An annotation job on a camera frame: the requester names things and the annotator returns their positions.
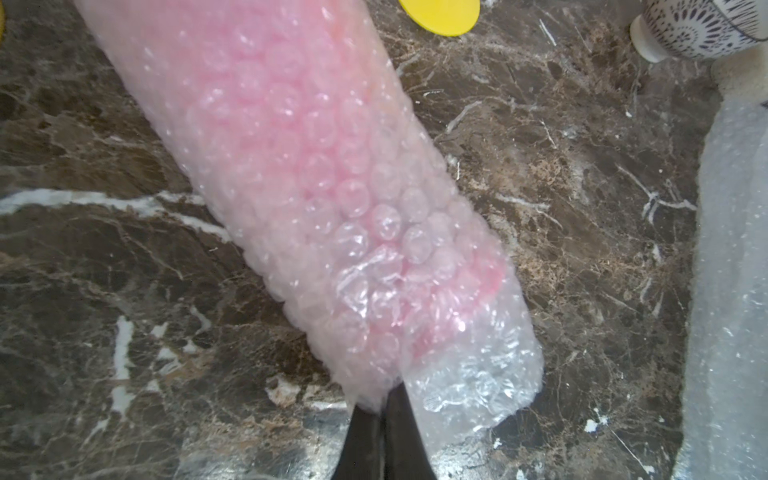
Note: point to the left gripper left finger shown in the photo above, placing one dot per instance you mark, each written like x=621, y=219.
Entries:
x=361, y=457

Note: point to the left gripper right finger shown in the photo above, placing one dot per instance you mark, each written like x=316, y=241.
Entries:
x=405, y=457

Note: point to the pink bubble glass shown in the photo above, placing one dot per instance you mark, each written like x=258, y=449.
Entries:
x=290, y=121

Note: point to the clear bubble wrap sheet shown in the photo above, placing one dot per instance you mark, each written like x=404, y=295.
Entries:
x=724, y=399

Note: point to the yellow bubble glass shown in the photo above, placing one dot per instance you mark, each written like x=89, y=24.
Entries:
x=448, y=18

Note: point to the white sink strainer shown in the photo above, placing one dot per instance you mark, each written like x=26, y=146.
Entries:
x=698, y=29

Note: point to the clear jar with powder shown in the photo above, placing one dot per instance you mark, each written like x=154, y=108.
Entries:
x=743, y=75

